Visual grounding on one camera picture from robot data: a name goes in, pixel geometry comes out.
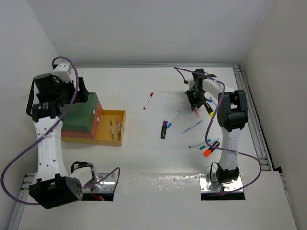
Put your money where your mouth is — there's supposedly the light blue fineliner pen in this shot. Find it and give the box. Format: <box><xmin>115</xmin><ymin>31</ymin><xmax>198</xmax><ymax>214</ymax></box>
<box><xmin>188</xmin><ymin>141</ymin><xmax>206</xmax><ymax>149</ymax></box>

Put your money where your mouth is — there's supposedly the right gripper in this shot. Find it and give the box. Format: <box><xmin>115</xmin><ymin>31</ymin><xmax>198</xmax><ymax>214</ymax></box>
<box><xmin>186</xmin><ymin>87</ymin><xmax>207</xmax><ymax>110</ymax></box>

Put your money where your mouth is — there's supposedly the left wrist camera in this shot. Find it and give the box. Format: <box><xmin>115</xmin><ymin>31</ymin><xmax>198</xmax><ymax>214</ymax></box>
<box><xmin>52</xmin><ymin>63</ymin><xmax>72</xmax><ymax>82</ymax></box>

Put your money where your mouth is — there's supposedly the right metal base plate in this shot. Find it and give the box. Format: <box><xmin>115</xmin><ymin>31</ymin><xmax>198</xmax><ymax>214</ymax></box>
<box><xmin>199</xmin><ymin>172</ymin><xmax>244</xmax><ymax>194</ymax></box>

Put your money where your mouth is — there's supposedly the coral drawer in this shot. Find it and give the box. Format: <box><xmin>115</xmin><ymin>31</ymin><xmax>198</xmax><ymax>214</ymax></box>
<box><xmin>62</xmin><ymin>102</ymin><xmax>102</xmax><ymax>139</ymax></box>

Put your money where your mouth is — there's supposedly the purple highlighter marker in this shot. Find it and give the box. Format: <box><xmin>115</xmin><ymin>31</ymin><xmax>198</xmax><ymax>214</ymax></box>
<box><xmin>160</xmin><ymin>120</ymin><xmax>168</xmax><ymax>139</ymax></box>

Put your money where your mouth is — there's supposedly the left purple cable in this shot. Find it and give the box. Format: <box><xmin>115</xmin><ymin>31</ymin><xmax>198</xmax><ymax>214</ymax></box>
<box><xmin>0</xmin><ymin>56</ymin><xmax>120</xmax><ymax>206</ymax></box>

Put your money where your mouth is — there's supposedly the orange highlighter marker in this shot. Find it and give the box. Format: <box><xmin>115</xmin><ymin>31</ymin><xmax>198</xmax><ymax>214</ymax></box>
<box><xmin>204</xmin><ymin>141</ymin><xmax>220</xmax><ymax>157</ymax></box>

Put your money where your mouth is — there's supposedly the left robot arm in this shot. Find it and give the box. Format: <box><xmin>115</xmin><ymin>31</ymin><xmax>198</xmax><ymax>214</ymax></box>
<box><xmin>26</xmin><ymin>72</ymin><xmax>93</xmax><ymax>209</ymax></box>

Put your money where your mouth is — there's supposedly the yellow bottom drawer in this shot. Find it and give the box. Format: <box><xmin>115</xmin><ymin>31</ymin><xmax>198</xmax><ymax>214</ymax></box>
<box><xmin>61</xmin><ymin>110</ymin><xmax>126</xmax><ymax>146</ymax></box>

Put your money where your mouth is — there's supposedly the yellow highlighter marker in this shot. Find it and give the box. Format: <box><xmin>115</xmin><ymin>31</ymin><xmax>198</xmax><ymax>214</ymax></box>
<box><xmin>204</xmin><ymin>102</ymin><xmax>214</xmax><ymax>118</ymax></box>

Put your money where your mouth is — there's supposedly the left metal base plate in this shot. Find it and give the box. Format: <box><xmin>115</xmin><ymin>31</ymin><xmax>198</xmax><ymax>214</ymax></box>
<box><xmin>83</xmin><ymin>173</ymin><xmax>116</xmax><ymax>193</ymax></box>

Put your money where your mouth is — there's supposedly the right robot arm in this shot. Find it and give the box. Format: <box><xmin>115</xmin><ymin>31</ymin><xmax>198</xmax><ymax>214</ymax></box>
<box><xmin>185</xmin><ymin>69</ymin><xmax>248</xmax><ymax>184</ymax></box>

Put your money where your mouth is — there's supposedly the metal base plate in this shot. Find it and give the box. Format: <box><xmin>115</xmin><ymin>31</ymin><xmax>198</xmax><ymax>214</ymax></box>
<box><xmin>83</xmin><ymin>173</ymin><xmax>116</xmax><ymax>193</ymax></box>
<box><xmin>199</xmin><ymin>172</ymin><xmax>244</xmax><ymax>194</ymax></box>

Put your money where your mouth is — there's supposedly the red fineliner pen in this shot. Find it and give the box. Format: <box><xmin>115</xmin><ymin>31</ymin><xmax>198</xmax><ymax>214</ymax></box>
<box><xmin>143</xmin><ymin>92</ymin><xmax>153</xmax><ymax>110</ymax></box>

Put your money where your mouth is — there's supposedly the teal fineliner pen lower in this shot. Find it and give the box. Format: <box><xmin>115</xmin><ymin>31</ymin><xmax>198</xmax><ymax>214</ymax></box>
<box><xmin>199</xmin><ymin>138</ymin><xmax>219</xmax><ymax>150</ymax></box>

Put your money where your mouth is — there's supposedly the green top drawer box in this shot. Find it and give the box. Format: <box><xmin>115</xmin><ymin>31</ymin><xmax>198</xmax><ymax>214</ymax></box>
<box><xmin>62</xmin><ymin>92</ymin><xmax>99</xmax><ymax>133</ymax></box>

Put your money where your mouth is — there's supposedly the grey fineliner pen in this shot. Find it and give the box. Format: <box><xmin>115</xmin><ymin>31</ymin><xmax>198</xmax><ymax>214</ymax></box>
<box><xmin>116</xmin><ymin>117</ymin><xmax>121</xmax><ymax>134</ymax></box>

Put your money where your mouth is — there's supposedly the green fineliner pen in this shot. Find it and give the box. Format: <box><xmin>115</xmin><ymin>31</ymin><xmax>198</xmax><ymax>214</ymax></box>
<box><xmin>110</xmin><ymin>119</ymin><xmax>114</xmax><ymax>140</ymax></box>

